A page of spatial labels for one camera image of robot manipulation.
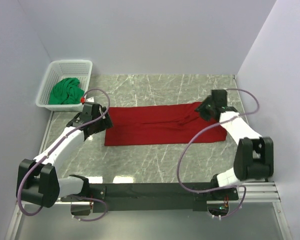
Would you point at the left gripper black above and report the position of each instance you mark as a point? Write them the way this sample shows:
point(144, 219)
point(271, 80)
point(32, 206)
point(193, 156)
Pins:
point(105, 124)

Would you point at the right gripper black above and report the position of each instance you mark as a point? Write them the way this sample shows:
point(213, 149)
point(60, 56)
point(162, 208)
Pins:
point(201, 107)

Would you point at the red t-shirt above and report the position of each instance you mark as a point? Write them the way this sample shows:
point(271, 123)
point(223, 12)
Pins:
point(154, 125)

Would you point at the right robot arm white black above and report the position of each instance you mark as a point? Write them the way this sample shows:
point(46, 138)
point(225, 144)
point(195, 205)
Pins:
point(254, 157)

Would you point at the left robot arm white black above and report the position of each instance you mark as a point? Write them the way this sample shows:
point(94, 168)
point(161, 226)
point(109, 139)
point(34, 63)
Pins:
point(37, 180)

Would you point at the green t-shirt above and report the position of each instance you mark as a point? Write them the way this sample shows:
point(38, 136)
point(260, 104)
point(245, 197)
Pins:
point(66, 92)

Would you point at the white plastic laundry basket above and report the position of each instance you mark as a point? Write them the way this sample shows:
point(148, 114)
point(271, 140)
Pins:
point(57, 71)

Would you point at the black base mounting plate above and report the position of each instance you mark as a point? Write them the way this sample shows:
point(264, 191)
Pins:
point(155, 196)

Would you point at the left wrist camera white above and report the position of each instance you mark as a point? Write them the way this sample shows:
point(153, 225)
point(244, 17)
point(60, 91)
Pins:
point(87, 100)

